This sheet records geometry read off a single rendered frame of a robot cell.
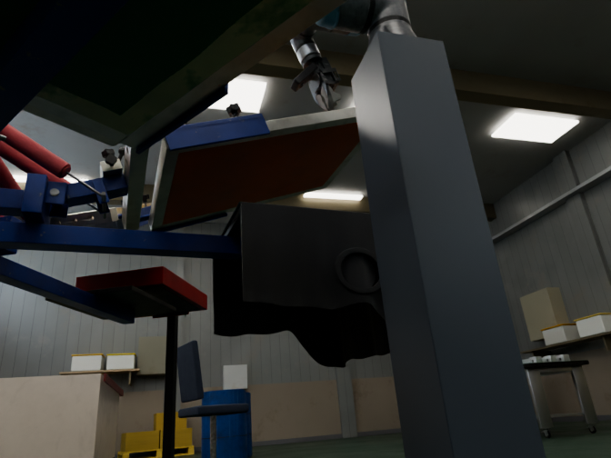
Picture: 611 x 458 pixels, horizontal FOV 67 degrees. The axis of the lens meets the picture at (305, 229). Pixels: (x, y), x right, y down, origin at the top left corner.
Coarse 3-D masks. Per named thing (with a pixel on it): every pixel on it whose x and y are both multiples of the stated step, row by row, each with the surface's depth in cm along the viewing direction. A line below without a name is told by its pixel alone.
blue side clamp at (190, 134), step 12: (216, 120) 132; (228, 120) 133; (240, 120) 135; (252, 120) 136; (264, 120) 138; (180, 132) 126; (192, 132) 127; (204, 132) 129; (216, 132) 130; (228, 132) 132; (240, 132) 133; (252, 132) 134; (264, 132) 136; (168, 144) 123; (180, 144) 124; (192, 144) 126; (204, 144) 128
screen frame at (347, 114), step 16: (336, 112) 151; (352, 112) 153; (272, 128) 139; (288, 128) 141; (304, 128) 146; (208, 144) 131; (224, 144) 135; (160, 160) 133; (176, 160) 132; (160, 176) 138; (160, 192) 146; (304, 192) 203; (160, 208) 158; (160, 224) 171; (176, 224) 178
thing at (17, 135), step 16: (0, 144) 141; (16, 144) 131; (32, 144) 132; (0, 160) 150; (16, 160) 142; (32, 160) 133; (48, 160) 132; (0, 176) 151; (48, 176) 143; (64, 176) 135; (96, 192) 136; (96, 208) 146
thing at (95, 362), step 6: (72, 354) 804; (78, 354) 806; (84, 354) 808; (90, 354) 811; (96, 354) 814; (102, 354) 817; (72, 360) 802; (78, 360) 804; (84, 360) 806; (90, 360) 809; (96, 360) 811; (102, 360) 822; (72, 366) 797; (78, 366) 800; (84, 366) 802; (90, 366) 805; (96, 366) 807; (102, 366) 825
